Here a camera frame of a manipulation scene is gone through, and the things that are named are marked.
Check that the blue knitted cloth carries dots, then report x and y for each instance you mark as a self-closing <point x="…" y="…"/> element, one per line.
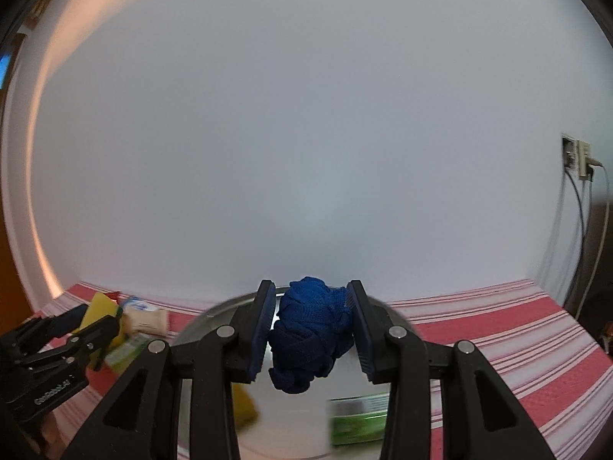
<point x="306" y="330"/>

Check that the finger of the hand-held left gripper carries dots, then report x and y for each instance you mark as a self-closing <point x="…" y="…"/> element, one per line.
<point x="69" y="321"/>
<point x="98" y="338"/>

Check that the round metal bowl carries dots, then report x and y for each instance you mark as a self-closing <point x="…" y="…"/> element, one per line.
<point x="297" y="421"/>

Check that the green white box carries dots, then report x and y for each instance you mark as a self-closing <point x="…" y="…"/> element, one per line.
<point x="359" y="419"/>

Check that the wooden door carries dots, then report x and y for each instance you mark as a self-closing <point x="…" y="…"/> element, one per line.
<point x="12" y="287"/>

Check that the dark brown furniture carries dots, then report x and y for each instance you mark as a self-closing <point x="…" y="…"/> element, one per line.
<point x="601" y="249"/>

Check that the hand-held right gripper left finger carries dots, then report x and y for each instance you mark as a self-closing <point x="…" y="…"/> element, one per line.
<point x="262" y="333"/>

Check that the yellow sponge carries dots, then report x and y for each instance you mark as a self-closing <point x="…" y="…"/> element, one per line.
<point x="245" y="407"/>
<point x="103" y="306"/>

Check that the wall outlet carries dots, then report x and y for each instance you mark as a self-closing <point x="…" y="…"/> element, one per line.
<point x="569" y="151"/>

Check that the white blue tissue pack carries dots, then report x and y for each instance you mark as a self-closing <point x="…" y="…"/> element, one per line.
<point x="134" y="304"/>

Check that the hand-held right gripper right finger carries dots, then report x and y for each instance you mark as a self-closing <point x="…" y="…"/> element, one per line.
<point x="360" y="333"/>

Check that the blue screen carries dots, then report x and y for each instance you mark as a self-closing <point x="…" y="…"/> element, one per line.
<point x="4" y="69"/>

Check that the white plug adapter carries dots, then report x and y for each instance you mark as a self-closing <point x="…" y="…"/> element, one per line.
<point x="585" y="160"/>

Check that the red striped cloth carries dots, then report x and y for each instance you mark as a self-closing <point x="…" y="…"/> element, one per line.
<point x="503" y="335"/>

